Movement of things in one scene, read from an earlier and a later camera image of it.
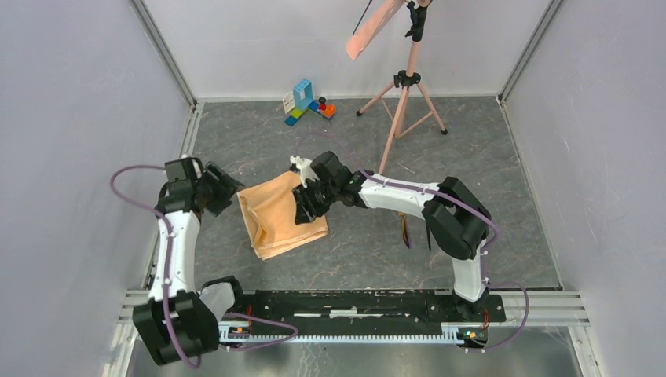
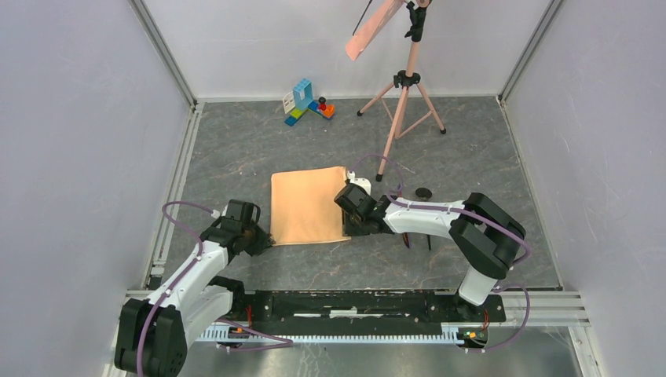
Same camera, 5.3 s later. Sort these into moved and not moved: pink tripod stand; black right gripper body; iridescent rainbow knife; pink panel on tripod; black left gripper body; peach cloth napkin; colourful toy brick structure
Moved: black right gripper body; peach cloth napkin; black left gripper body
Not moved: colourful toy brick structure; pink panel on tripod; pink tripod stand; iridescent rainbow knife
